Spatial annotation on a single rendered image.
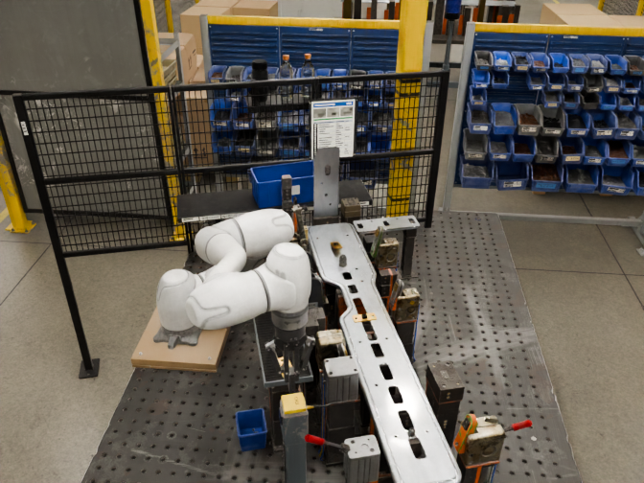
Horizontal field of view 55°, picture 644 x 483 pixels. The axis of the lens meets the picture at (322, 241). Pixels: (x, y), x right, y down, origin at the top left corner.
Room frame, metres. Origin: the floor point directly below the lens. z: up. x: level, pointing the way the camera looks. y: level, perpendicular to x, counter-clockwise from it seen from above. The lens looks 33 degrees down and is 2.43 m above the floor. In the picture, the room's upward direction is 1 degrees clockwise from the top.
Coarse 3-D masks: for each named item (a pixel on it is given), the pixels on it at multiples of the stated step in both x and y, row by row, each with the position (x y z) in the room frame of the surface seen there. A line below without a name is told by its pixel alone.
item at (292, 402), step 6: (282, 396) 1.19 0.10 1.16; (288, 396) 1.19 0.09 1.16; (294, 396) 1.19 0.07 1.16; (300, 396) 1.19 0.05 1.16; (282, 402) 1.17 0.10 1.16; (288, 402) 1.17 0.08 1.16; (294, 402) 1.17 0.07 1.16; (300, 402) 1.17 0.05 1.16; (288, 408) 1.15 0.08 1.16; (294, 408) 1.15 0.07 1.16; (300, 408) 1.15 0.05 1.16; (306, 408) 1.15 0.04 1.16
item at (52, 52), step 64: (0, 0) 3.90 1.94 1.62; (64, 0) 3.86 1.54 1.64; (128, 0) 3.83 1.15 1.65; (0, 64) 3.92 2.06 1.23; (64, 64) 3.87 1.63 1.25; (128, 64) 3.83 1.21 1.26; (0, 128) 3.91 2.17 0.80; (64, 128) 3.88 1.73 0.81; (128, 128) 3.85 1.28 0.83; (64, 192) 3.90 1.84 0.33; (128, 192) 3.87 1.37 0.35
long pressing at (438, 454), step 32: (352, 224) 2.37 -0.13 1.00; (320, 256) 2.11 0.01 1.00; (352, 256) 2.12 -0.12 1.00; (352, 320) 1.71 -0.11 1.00; (384, 320) 1.71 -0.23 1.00; (352, 352) 1.54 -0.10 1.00; (384, 352) 1.55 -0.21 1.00; (384, 384) 1.40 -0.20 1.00; (416, 384) 1.40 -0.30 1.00; (384, 416) 1.27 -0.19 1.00; (416, 416) 1.27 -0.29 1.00; (384, 448) 1.15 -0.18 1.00; (448, 448) 1.16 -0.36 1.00; (416, 480) 1.05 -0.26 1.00; (448, 480) 1.05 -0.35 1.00
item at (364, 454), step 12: (348, 444) 1.12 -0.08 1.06; (360, 444) 1.12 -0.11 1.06; (372, 444) 1.12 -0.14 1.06; (348, 456) 1.08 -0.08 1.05; (360, 456) 1.08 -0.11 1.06; (372, 456) 1.08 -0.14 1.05; (348, 468) 1.08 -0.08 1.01; (360, 468) 1.08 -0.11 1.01; (372, 468) 1.08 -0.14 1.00; (348, 480) 1.07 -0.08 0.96; (360, 480) 1.08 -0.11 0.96; (372, 480) 1.08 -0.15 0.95
